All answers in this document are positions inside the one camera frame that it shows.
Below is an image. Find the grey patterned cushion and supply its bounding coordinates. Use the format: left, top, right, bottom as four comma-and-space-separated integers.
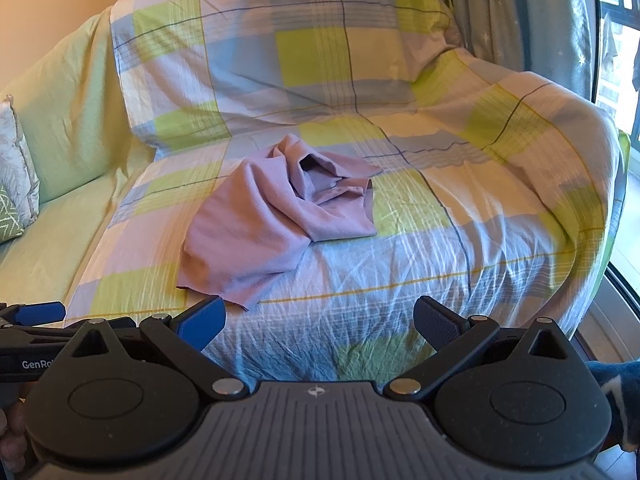
0, 94, 41, 228

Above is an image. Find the light hanging cloth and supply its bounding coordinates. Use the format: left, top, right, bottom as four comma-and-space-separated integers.
599, 16, 619, 80

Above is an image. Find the green zigzag cushion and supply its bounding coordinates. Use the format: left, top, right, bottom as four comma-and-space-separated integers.
0, 184, 26, 246

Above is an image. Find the blue zigzag blanket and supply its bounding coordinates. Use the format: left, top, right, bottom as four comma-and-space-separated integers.
582, 359, 640, 453

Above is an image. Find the grey star-print curtain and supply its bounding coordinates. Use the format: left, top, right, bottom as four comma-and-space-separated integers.
412, 0, 598, 103

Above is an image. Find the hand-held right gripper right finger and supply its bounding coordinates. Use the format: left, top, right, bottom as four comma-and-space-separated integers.
384, 296, 573, 402

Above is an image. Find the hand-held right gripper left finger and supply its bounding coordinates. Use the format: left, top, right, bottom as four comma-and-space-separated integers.
65, 296, 250, 402

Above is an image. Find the green covered sofa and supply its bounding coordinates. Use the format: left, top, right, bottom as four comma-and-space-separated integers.
0, 5, 136, 318

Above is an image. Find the dusty pink garment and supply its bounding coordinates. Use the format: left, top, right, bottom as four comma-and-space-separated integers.
176, 133, 383, 311

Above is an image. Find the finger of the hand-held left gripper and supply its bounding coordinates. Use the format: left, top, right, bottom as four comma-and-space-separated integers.
0, 326, 83, 346
0, 301, 67, 328

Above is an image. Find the balcony window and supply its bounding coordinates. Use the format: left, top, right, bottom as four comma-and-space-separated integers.
592, 0, 640, 321

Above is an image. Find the plaid bed sheet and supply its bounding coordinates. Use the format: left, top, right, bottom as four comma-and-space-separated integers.
65, 0, 628, 386

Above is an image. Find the person's left hand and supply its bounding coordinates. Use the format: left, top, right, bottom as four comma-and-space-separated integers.
0, 402, 27, 467

